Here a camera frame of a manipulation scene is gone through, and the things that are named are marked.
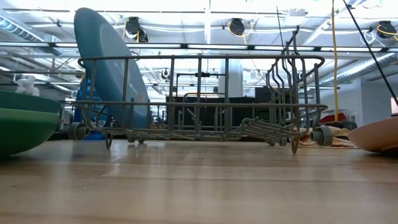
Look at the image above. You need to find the grey wire dish rack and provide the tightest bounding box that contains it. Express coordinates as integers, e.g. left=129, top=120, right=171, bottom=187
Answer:
left=68, top=26, right=334, bottom=155

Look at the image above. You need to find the blue plate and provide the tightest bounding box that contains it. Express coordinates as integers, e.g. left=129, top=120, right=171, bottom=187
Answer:
left=73, top=7, right=151, bottom=129

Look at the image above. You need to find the teal plate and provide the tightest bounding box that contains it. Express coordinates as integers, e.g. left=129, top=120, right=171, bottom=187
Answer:
left=0, top=90, right=62, bottom=114

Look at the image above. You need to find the dark green plate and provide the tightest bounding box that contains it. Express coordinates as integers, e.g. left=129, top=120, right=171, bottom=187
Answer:
left=0, top=108, right=60, bottom=156

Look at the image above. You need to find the pink plate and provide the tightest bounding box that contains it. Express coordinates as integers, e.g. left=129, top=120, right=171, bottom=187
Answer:
left=347, top=116, right=398, bottom=154

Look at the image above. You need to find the black cabinet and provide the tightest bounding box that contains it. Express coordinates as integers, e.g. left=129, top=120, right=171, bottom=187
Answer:
left=166, top=86, right=293, bottom=131

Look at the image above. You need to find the blue dish soap bottle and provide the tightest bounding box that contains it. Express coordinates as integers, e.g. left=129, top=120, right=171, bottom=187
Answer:
left=73, top=77, right=108, bottom=141

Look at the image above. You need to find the red plastic bin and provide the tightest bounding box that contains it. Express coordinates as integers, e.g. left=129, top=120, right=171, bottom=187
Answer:
left=320, top=112, right=348, bottom=124

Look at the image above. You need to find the yellow waffle dish towel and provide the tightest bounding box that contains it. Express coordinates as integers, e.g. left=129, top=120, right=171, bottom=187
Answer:
left=295, top=126, right=358, bottom=149

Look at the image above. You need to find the white plastic fitting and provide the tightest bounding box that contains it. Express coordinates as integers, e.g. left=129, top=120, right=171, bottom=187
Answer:
left=15, top=75, right=40, bottom=96

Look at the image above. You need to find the black ceiling cord reel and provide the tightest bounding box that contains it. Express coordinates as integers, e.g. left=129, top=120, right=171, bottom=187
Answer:
left=228, top=17, right=246, bottom=37
left=124, top=16, right=149, bottom=44
left=377, top=21, right=398, bottom=39

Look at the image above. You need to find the yellow hanging cable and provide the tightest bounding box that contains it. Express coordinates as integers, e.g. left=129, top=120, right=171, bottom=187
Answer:
left=331, top=0, right=340, bottom=122

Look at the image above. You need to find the black hanging cable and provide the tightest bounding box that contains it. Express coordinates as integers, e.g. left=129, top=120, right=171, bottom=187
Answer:
left=341, top=0, right=398, bottom=108

